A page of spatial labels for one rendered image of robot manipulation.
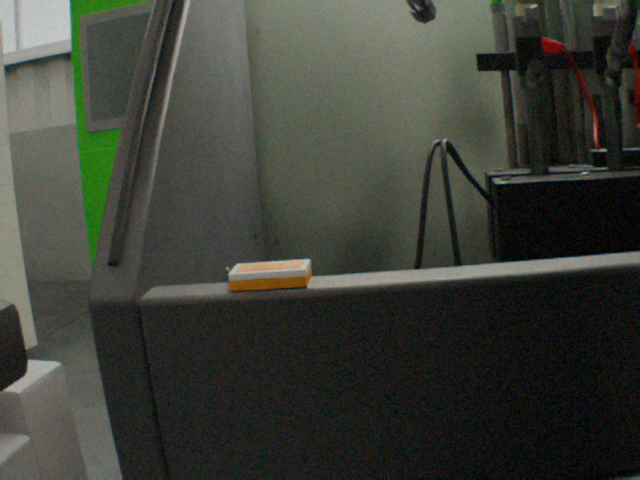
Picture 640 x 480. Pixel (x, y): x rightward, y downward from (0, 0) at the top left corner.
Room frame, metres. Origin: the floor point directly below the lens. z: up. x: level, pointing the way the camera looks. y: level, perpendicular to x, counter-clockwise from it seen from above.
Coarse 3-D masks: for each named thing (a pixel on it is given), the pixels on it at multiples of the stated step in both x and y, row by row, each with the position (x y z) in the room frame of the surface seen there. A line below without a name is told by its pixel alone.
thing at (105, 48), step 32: (96, 0) 3.60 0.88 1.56; (128, 0) 3.54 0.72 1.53; (96, 32) 3.59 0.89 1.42; (128, 32) 3.54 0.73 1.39; (96, 64) 3.60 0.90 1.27; (128, 64) 3.54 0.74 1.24; (96, 96) 3.60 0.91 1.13; (128, 96) 3.54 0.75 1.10; (96, 128) 3.61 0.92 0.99; (96, 160) 3.61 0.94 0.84; (96, 192) 3.62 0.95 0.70; (96, 224) 3.63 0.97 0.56
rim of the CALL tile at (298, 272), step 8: (240, 264) 0.57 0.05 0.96; (304, 264) 0.55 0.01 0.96; (232, 272) 0.54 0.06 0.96; (240, 272) 0.54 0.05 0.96; (248, 272) 0.54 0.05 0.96; (256, 272) 0.54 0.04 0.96; (264, 272) 0.54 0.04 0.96; (272, 272) 0.54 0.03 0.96; (280, 272) 0.54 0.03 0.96; (288, 272) 0.54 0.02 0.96; (296, 272) 0.54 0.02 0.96; (304, 272) 0.54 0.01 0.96; (232, 280) 0.54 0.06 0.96
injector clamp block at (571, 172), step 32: (512, 192) 0.72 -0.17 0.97; (544, 192) 0.72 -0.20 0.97; (576, 192) 0.72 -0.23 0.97; (608, 192) 0.71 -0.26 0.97; (512, 224) 0.72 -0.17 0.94; (544, 224) 0.72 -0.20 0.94; (576, 224) 0.72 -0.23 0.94; (608, 224) 0.71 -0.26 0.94; (512, 256) 0.72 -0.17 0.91; (544, 256) 0.72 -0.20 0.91; (576, 256) 0.72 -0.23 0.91
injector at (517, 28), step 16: (528, 32) 0.75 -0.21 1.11; (528, 48) 0.76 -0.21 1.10; (528, 64) 0.76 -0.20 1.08; (544, 64) 0.76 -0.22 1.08; (528, 80) 0.75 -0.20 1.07; (544, 80) 0.76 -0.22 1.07; (528, 96) 0.76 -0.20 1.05; (528, 112) 0.76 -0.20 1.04; (544, 112) 0.76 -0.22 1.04; (528, 128) 0.77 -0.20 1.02; (544, 128) 0.76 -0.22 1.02; (544, 144) 0.76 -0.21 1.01; (544, 160) 0.76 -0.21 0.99
